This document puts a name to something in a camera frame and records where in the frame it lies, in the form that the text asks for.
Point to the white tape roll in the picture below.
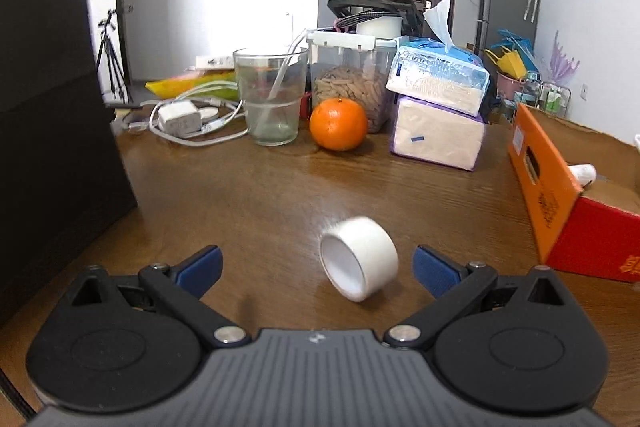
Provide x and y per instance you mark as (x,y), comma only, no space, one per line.
(372,252)

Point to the black monitor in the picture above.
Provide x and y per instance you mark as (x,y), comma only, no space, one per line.
(45,107)

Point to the blue tissue pack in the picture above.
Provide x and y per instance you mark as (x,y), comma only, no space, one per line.
(435,77)

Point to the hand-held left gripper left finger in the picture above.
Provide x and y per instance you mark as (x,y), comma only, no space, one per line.
(202,271)

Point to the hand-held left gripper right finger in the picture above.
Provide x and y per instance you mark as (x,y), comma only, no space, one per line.
(436,274)

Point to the yellow hanger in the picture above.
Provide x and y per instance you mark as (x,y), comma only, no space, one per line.
(507,62)

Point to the white pot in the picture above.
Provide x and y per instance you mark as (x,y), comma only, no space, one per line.
(379,27)

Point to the purple tissue pack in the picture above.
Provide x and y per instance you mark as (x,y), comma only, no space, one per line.
(437,134)

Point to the white wall outlet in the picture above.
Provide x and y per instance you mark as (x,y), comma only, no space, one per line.
(586,92)

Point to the pink bucket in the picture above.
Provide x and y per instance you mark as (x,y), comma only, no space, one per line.
(509,86)

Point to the clear drinking straw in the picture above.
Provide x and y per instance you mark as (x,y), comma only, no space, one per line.
(280,74)

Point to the clear plastic food container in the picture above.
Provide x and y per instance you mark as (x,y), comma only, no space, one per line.
(345,82)

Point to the red cardboard box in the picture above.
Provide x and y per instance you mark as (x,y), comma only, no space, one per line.
(545,187)

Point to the orange fruit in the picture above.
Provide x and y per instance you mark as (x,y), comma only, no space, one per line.
(338,124)

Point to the black tripod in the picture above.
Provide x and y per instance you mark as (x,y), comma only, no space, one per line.
(112,57)

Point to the white charger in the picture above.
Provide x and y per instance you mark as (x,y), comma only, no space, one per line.
(179,119)

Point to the blue hangers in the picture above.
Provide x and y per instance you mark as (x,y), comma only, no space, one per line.
(517,42)

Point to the white spray bottle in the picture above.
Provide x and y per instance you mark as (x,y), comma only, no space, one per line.
(585,173)

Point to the yellow snack packet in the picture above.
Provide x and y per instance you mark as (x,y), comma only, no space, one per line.
(190,84)

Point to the clear glass cup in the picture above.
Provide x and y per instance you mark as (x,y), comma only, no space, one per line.
(270,117)

